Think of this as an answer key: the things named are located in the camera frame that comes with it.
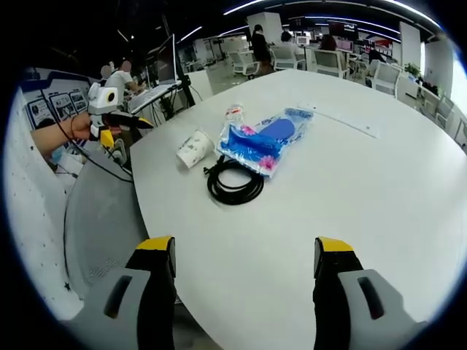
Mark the white star-print clothing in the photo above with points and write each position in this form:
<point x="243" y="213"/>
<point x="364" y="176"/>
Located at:
<point x="33" y="218"/>

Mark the white table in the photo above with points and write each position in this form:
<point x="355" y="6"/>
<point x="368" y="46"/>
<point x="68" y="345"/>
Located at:
<point x="328" y="189"/>

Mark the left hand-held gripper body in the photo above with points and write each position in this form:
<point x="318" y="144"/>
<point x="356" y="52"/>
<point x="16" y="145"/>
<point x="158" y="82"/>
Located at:
<point x="100" y="100"/>

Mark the black tripod stand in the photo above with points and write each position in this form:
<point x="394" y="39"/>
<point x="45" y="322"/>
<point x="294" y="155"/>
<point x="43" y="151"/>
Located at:
<point x="184" y="78"/>

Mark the white office chair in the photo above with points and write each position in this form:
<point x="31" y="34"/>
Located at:
<point x="445" y="109"/>
<point x="386" y="78"/>
<point x="242" y="62"/>
<point x="286" y="58"/>
<point x="330" y="62"/>

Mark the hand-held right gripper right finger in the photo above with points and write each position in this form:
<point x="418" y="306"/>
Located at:
<point x="346" y="291"/>

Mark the printed paper cup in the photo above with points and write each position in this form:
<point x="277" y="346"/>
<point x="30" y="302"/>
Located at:
<point x="193" y="149"/>

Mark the open laptop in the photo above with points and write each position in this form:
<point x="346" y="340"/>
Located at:
<point x="166" y="65"/>

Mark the clear plastic bottle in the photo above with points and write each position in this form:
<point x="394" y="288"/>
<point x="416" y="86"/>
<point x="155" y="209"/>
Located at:
<point x="233" y="113"/>

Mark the white side desk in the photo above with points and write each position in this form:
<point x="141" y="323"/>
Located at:
<point x="153" y="95"/>

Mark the blue plastic packet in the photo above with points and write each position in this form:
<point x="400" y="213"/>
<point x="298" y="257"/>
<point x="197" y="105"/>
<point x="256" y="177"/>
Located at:
<point x="266" y="140"/>

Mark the person's left hand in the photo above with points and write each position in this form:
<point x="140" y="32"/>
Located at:
<point x="82" y="127"/>

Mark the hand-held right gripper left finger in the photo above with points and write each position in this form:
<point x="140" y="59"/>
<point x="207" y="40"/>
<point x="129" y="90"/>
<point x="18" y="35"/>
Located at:
<point x="146" y="291"/>

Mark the wall poster board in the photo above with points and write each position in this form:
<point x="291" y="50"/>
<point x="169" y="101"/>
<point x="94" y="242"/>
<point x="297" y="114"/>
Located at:
<point x="60" y="100"/>

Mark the green potted plant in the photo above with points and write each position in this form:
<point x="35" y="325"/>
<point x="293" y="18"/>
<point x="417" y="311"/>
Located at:
<point x="413" y="68"/>

